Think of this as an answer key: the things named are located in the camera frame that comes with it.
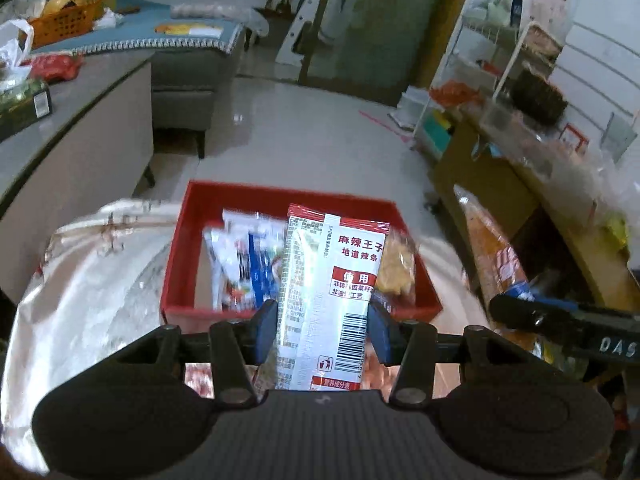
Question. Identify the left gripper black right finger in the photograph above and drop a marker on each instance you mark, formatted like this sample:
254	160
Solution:
412	347

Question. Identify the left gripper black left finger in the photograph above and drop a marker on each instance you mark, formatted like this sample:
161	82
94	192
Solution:
233	346

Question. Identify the blue white candy packet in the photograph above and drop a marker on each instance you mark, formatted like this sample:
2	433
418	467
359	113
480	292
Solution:
265	243

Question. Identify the long white red snack packet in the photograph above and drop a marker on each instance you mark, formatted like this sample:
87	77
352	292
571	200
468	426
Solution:
329	272

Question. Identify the yellow crackers clear pack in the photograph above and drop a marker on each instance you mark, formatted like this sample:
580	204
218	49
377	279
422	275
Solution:
397	271

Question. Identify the red cardboard box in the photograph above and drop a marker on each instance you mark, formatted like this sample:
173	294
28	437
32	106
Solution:
186	299

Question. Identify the orange bread bag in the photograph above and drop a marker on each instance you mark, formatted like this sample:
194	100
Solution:
497	265

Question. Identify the wooden side cabinet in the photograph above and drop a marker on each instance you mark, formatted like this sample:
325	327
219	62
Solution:
540	235

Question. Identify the grey long cabinet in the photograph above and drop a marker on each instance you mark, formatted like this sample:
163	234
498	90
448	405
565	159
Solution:
92	149

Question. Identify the grey sofa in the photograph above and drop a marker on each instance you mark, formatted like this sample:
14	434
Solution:
188	72

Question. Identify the dark green box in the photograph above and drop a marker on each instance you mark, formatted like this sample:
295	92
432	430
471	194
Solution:
22	106

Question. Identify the red snack bag on cabinet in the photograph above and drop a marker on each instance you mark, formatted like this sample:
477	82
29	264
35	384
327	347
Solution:
54	68

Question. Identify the white plastic bag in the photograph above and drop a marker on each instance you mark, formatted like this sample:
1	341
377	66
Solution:
16	42

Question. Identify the orange plastic basket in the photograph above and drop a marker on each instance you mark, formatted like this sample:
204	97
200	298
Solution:
63	19

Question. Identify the white wire shelf rack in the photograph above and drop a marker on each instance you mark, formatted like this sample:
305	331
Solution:
448	36

